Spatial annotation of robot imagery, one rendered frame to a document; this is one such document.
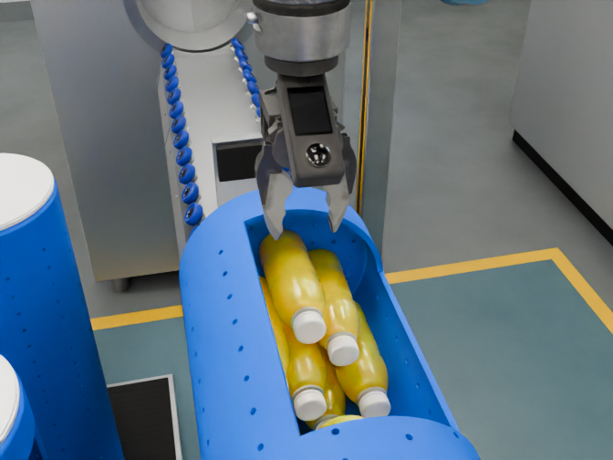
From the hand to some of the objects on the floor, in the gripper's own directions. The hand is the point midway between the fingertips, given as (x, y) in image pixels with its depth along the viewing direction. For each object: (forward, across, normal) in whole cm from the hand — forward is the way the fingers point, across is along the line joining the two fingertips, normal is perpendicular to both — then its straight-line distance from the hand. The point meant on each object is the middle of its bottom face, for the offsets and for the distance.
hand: (306, 230), depth 78 cm
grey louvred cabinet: (+130, -177, -116) cm, 248 cm away
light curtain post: (+129, -32, -75) cm, 153 cm away
